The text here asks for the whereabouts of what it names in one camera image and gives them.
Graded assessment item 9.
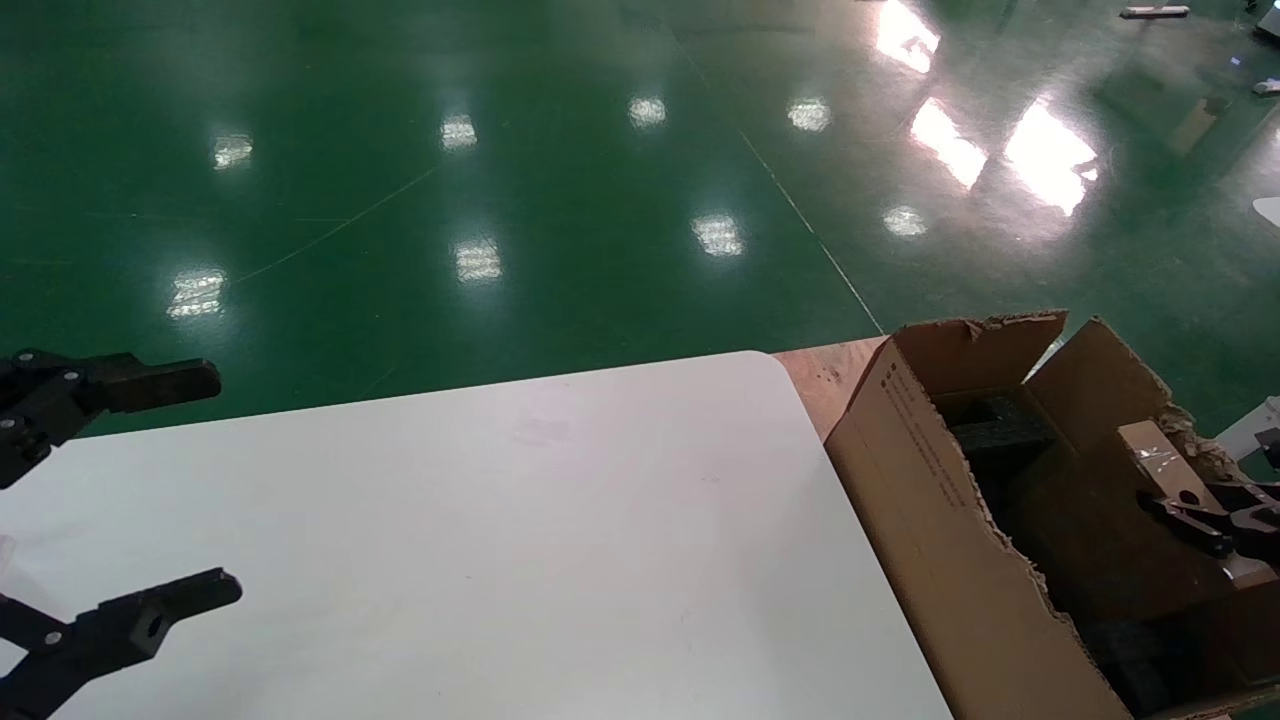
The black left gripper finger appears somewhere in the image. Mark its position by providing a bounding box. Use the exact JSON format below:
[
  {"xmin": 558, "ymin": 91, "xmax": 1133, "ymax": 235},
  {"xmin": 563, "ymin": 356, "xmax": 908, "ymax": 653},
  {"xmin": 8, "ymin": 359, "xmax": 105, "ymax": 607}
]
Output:
[
  {"xmin": 0, "ymin": 349, "xmax": 224, "ymax": 492},
  {"xmin": 0, "ymin": 569, "xmax": 244, "ymax": 720}
]

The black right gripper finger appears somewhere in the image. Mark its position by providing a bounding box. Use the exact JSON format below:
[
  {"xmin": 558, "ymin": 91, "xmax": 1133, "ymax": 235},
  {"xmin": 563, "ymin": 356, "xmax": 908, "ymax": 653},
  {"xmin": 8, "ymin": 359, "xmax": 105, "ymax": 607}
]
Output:
[
  {"xmin": 1137, "ymin": 489, "xmax": 1243, "ymax": 560},
  {"xmin": 1204, "ymin": 479, "xmax": 1280, "ymax": 537}
]

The big torn cardboard box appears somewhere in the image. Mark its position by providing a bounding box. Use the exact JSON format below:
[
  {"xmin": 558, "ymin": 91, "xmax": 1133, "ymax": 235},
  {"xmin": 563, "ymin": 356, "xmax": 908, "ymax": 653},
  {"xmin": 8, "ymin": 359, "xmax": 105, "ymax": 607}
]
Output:
[{"xmin": 824, "ymin": 309, "xmax": 1280, "ymax": 720}]

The black foam block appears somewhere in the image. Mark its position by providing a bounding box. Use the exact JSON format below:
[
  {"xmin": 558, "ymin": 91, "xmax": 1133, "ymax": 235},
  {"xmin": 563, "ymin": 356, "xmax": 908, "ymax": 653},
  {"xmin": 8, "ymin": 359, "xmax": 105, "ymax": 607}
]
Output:
[
  {"xmin": 943, "ymin": 393, "xmax": 1063, "ymax": 468},
  {"xmin": 1085, "ymin": 615, "xmax": 1211, "ymax": 717}
]

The brown wooden board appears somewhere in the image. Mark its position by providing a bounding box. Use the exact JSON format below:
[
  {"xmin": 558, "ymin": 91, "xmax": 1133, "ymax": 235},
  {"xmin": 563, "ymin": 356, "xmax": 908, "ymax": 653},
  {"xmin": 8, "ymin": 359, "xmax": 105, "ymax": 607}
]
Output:
[{"xmin": 771, "ymin": 337, "xmax": 892, "ymax": 443}]

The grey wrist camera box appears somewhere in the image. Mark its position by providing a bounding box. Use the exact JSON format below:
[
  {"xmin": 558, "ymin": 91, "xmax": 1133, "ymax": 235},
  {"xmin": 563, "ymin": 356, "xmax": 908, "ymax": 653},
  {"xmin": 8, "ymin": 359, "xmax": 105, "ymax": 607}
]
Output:
[{"xmin": 1214, "ymin": 395, "xmax": 1280, "ymax": 469}]

